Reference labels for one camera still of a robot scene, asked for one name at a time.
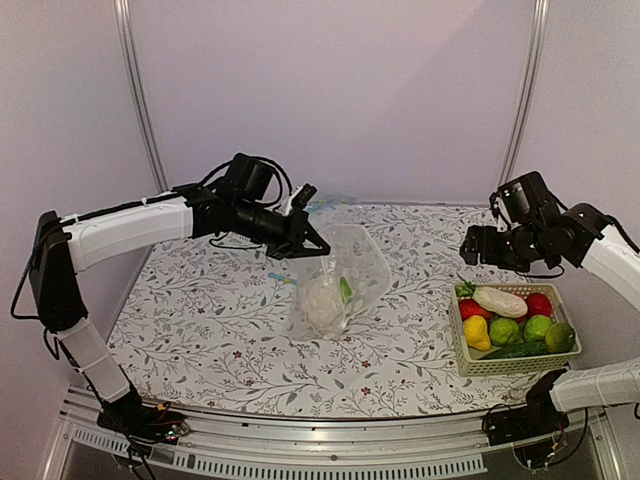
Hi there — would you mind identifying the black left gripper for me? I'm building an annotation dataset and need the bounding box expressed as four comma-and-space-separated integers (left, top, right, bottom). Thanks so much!
232, 199, 331, 261

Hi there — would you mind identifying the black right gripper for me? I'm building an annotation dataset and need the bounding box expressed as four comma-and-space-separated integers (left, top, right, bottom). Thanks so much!
459, 224, 546, 273

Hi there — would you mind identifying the frosted white zip top bag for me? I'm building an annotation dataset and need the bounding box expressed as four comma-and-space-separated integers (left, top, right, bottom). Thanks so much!
285, 224, 391, 341

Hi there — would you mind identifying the white toy cauliflower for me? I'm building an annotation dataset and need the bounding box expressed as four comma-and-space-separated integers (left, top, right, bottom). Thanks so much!
294, 275, 352, 339

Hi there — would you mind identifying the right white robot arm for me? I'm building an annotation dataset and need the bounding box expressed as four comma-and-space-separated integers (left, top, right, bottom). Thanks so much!
459, 171, 639, 436

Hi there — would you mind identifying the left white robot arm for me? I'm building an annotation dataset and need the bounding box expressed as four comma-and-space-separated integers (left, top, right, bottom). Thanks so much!
9, 153, 330, 434

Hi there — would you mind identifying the clear bag with blue zipper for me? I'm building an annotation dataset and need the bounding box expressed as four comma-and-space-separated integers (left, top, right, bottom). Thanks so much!
268, 195, 357, 285

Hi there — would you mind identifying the white toy radish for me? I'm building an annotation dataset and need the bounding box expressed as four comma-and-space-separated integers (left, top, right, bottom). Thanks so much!
454, 282, 528, 319

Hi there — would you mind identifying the red toy tomato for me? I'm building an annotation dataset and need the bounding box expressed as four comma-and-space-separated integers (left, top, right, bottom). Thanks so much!
526, 293, 553, 318

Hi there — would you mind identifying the light green toy apple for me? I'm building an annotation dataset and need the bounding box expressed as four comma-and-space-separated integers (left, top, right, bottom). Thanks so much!
489, 317, 521, 347

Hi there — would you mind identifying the green toy lime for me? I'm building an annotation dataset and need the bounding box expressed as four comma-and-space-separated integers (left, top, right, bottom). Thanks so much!
523, 315, 553, 342

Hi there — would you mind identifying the dark green toy cucumber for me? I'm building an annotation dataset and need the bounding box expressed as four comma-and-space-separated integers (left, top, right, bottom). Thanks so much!
481, 341, 548, 360

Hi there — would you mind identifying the green toy avocado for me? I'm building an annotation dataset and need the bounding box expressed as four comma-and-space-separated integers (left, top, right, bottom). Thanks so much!
544, 323, 576, 354

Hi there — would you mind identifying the beige perforated plastic basket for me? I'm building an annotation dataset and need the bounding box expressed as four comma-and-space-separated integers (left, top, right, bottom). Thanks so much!
448, 283, 583, 377

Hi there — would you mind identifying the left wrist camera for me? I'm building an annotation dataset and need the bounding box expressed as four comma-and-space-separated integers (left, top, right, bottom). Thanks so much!
279, 183, 317, 216

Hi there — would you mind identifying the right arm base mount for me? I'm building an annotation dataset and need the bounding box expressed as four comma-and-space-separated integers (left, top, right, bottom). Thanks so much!
481, 369, 569, 446

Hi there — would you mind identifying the right aluminium corner post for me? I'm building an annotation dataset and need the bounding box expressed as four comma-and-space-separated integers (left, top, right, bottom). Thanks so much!
498, 0, 550, 185

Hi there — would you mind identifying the aluminium corner post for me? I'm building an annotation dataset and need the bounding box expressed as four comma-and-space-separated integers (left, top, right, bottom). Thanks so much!
113, 0, 168, 191
498, 0, 550, 185

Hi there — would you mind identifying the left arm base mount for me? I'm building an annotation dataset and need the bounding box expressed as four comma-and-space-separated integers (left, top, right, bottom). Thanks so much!
95, 383, 190, 444

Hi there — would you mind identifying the aluminium front rail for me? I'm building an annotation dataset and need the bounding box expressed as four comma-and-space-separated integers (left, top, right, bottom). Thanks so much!
42, 387, 626, 479

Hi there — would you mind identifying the left aluminium corner post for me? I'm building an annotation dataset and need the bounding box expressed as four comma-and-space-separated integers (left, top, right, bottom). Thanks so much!
113, 0, 168, 191

